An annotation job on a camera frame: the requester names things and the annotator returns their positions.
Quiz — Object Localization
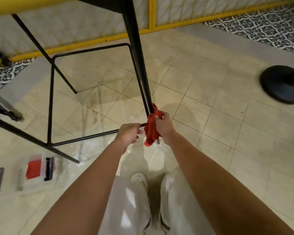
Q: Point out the person's right hand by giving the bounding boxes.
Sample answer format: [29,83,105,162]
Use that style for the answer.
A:
[154,110,176,145]

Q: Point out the person's left hand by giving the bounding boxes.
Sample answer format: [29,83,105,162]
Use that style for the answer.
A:
[114,123,144,149]

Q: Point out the red cleaning cloth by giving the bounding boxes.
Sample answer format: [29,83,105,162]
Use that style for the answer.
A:
[144,103,163,147]

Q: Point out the yellow seat black bar stool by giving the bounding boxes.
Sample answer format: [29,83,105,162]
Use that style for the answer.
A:
[0,0,160,164]

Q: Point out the person's right forearm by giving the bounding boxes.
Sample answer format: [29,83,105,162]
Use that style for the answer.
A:
[166,134,294,235]

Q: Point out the person's left forearm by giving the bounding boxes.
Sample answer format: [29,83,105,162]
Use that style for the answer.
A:
[31,141,128,235]

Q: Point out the white shoe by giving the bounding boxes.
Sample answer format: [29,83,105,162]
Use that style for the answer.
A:
[131,171,149,192]

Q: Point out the white trousers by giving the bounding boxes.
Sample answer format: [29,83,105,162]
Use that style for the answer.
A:
[98,166,217,235]

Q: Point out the black rectangular tool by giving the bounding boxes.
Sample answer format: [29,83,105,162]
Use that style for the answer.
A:
[44,157,54,181]

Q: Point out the folded red cloth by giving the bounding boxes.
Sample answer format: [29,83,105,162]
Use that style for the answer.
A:
[25,160,42,180]

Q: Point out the clear plastic storage box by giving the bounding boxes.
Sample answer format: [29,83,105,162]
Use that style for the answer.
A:
[0,154,62,197]

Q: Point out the light grey flat tool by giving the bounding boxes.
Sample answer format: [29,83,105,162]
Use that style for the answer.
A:
[16,168,24,192]

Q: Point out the grey metal furniture leg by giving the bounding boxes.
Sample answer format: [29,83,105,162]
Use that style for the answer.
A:
[0,94,24,122]

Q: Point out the yellow metal panel frame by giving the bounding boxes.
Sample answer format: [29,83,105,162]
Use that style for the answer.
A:
[0,0,294,63]

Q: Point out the black round post base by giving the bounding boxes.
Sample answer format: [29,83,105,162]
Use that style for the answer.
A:
[260,64,294,105]

